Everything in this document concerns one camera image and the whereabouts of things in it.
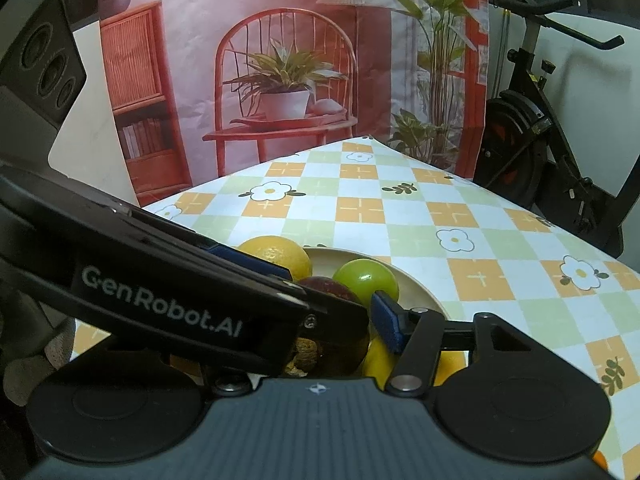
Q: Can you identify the small bright green apple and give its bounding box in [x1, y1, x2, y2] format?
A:
[332, 259, 400, 306]

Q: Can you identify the black exercise bike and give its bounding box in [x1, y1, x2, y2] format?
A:
[472, 0, 640, 261]

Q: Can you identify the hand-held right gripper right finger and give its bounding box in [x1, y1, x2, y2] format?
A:
[371, 290, 549, 397]

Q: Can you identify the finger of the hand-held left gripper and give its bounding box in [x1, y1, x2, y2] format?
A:
[117, 204, 294, 284]
[299, 297, 372, 346]

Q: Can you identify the person's left hand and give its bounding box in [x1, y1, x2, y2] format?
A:
[4, 322, 76, 404]

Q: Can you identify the beige round plate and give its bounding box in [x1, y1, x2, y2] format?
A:
[300, 246, 449, 326]

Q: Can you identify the checkered floral tablecloth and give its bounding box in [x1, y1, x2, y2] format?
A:
[70, 135, 640, 480]

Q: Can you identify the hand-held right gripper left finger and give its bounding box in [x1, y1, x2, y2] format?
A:
[210, 371, 254, 397]

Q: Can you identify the dark purple mangosteen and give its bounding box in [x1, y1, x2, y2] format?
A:
[285, 276, 372, 380]

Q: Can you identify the yellow lemon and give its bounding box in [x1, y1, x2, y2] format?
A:
[362, 337, 468, 391]
[236, 236, 313, 283]

